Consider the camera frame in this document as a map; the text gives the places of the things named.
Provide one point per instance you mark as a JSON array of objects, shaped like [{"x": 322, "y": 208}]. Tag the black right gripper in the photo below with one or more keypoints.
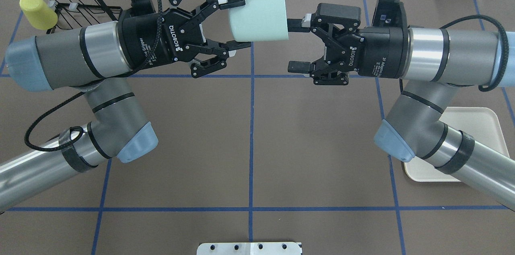
[{"x": 384, "y": 53}]

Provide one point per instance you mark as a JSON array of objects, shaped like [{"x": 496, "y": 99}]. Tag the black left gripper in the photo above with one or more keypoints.
[{"x": 141, "y": 42}]

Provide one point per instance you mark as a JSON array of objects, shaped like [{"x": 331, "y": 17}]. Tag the light green plastic cup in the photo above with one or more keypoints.
[{"x": 259, "y": 21}]

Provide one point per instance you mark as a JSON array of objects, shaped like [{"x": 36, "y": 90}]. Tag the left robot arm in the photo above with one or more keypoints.
[{"x": 96, "y": 60}]

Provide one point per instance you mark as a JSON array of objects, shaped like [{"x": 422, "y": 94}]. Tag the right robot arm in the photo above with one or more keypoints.
[{"x": 474, "y": 50}]

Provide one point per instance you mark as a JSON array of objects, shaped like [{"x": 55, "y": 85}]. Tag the yellow plastic cup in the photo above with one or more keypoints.
[{"x": 39, "y": 14}]

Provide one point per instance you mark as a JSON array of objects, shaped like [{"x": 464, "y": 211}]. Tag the cream rabbit print tray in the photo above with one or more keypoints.
[{"x": 481, "y": 123}]

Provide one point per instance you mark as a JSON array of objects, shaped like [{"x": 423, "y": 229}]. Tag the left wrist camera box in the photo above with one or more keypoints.
[{"x": 141, "y": 8}]

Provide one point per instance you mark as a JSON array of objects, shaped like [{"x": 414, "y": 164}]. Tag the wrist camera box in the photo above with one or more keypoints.
[
  {"x": 141, "y": 8},
  {"x": 389, "y": 13}
]

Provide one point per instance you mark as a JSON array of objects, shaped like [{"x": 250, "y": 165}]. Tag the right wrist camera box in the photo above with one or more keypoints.
[{"x": 389, "y": 13}]

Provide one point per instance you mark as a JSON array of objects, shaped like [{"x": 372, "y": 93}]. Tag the black wire cup rack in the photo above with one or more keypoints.
[{"x": 75, "y": 14}]

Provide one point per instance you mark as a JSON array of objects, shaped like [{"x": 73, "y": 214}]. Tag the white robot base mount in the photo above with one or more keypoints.
[{"x": 250, "y": 248}]

